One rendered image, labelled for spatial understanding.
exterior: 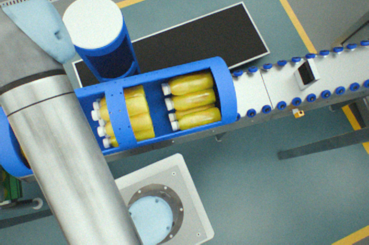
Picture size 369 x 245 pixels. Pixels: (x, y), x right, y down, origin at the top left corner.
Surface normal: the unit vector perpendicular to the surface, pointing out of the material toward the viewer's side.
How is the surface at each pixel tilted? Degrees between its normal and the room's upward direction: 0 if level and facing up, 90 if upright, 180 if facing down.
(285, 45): 0
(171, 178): 1
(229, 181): 0
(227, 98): 29
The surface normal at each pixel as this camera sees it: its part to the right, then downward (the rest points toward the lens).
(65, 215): -0.23, 0.19
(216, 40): 0.04, -0.25
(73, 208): 0.06, 0.07
